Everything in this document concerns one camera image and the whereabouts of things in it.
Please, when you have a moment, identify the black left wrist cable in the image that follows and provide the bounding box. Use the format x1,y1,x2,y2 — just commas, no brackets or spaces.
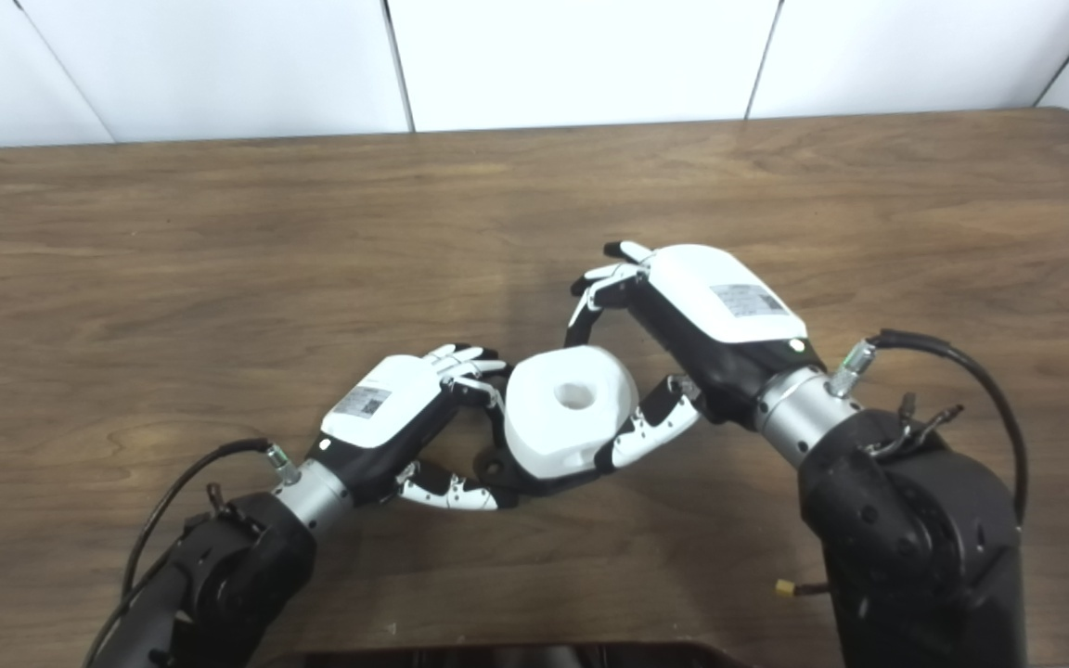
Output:
121,438,300,597

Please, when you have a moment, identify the black flanged holder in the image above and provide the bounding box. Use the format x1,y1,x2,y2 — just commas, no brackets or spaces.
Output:
473,443,612,498

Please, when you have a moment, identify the round white piece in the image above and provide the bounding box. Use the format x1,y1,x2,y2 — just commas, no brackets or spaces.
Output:
504,345,640,481

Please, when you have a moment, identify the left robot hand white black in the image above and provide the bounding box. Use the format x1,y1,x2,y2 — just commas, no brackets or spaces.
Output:
307,344,519,513

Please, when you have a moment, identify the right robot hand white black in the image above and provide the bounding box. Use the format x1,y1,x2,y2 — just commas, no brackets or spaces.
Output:
564,241,810,472

